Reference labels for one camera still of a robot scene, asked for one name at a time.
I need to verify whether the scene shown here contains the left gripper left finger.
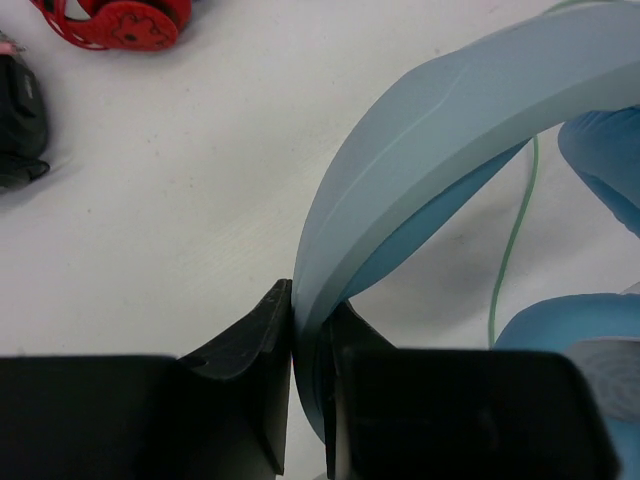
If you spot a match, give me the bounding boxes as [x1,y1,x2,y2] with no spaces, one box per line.
[1,279,292,479]

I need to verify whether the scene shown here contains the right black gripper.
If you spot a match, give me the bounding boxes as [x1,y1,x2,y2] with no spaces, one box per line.
[0,34,50,191]

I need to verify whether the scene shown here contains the green headphone cable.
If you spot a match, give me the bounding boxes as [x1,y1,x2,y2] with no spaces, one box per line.
[486,0,591,351]

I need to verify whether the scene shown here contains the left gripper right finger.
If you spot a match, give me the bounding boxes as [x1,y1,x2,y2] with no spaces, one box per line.
[319,303,622,479]

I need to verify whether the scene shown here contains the red headphones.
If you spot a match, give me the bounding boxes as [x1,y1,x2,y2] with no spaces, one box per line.
[32,0,193,52]

